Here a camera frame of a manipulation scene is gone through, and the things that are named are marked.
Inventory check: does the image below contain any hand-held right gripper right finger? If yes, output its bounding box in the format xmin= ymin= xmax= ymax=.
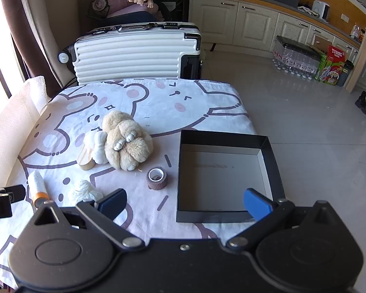
xmin=226 ymin=188 xmax=346 ymax=252

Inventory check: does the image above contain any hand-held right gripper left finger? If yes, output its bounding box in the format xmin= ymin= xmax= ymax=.
xmin=32 ymin=188 xmax=145 ymax=251

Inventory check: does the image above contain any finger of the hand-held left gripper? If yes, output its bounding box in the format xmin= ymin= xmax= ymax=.
xmin=0 ymin=185 xmax=26 ymax=203

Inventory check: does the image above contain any white tube with orange cap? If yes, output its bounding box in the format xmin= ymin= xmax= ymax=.
xmin=27 ymin=171 xmax=58 ymax=212

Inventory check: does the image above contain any black cardboard box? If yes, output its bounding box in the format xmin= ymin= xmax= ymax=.
xmin=175 ymin=130 xmax=285 ymax=224

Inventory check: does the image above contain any brown tape roll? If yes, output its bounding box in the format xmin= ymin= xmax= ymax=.
xmin=146 ymin=167 xmax=168 ymax=191

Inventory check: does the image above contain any wooden block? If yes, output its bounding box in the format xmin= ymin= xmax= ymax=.
xmin=76 ymin=146 xmax=96 ymax=171

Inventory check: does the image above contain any beige plush toy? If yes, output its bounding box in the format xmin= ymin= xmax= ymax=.
xmin=102 ymin=111 xmax=154 ymax=170

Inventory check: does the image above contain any white gauze roll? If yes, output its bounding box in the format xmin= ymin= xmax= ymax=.
xmin=83 ymin=131 xmax=108 ymax=164

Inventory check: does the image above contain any cream padded board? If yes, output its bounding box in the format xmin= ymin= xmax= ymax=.
xmin=0 ymin=81 xmax=40 ymax=147

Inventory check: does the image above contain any printed bear blanket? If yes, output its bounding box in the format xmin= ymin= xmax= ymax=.
xmin=0 ymin=78 xmax=258 ymax=284

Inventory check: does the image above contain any white textured paper towel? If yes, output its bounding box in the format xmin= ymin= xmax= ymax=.
xmin=26 ymin=76 xmax=49 ymax=113

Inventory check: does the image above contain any white ribbed suitcase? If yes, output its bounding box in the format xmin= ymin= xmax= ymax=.
xmin=57 ymin=21 xmax=203 ymax=84

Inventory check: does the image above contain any colourful carton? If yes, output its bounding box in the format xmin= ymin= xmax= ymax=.
xmin=315 ymin=53 xmax=345 ymax=85

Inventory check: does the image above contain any pack of water bottles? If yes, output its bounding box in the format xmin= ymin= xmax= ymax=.
xmin=273 ymin=36 xmax=321 ymax=80

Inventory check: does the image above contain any red box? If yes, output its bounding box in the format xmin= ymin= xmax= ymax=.
xmin=327 ymin=45 xmax=346 ymax=64

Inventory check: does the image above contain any brown curtain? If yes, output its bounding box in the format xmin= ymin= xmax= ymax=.
xmin=0 ymin=0 xmax=64 ymax=98

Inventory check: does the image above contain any brown cardboard box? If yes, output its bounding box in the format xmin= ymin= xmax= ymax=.
xmin=311 ymin=35 xmax=334 ymax=54

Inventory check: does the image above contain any white countertop appliance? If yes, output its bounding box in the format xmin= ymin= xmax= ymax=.
xmin=312 ymin=0 xmax=330 ymax=22

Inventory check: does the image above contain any black fan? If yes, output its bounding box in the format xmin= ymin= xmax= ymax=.
xmin=154 ymin=0 xmax=186 ymax=22

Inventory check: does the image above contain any wooden post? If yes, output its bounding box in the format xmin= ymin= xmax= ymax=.
xmin=345 ymin=27 xmax=366 ymax=94

